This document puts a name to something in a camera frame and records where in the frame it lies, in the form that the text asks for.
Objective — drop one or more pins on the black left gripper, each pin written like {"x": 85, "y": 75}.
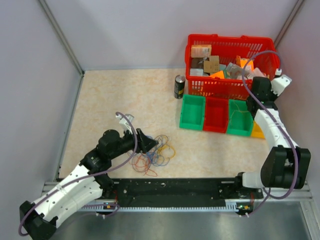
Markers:
{"x": 144, "y": 144}

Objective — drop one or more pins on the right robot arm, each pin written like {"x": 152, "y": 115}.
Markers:
{"x": 287, "y": 164}

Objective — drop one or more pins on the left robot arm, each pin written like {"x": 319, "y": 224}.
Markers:
{"x": 88, "y": 181}

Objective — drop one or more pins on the left green bin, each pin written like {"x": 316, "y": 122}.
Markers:
{"x": 192, "y": 113}

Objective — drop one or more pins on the green bin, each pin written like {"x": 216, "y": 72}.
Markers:
{"x": 192, "y": 113}
{"x": 240, "y": 121}

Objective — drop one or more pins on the dark drink can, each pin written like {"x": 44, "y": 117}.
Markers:
{"x": 179, "y": 86}

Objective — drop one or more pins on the red bin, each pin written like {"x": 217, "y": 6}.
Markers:
{"x": 216, "y": 116}

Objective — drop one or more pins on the right green bin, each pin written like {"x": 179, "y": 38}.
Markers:
{"x": 240, "y": 121}

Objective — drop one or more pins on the brown cardboard box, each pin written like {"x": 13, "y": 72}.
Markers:
{"x": 212, "y": 64}

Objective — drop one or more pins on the orange box in basket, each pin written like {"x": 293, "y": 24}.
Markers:
{"x": 200, "y": 50}

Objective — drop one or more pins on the red plastic basket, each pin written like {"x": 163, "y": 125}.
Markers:
{"x": 259, "y": 49}

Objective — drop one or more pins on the yellow bin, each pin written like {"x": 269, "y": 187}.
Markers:
{"x": 257, "y": 131}

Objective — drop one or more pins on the clear plastic bags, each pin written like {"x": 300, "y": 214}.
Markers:
{"x": 233, "y": 71}

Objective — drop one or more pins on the orange packet in basket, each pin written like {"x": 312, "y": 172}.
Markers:
{"x": 241, "y": 62}

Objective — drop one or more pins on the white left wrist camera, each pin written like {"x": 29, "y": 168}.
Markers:
{"x": 125, "y": 121}

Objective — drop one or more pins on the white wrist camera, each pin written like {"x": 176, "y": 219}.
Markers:
{"x": 279, "y": 82}
{"x": 125, "y": 121}

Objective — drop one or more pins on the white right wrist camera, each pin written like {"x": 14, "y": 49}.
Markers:
{"x": 279, "y": 82}

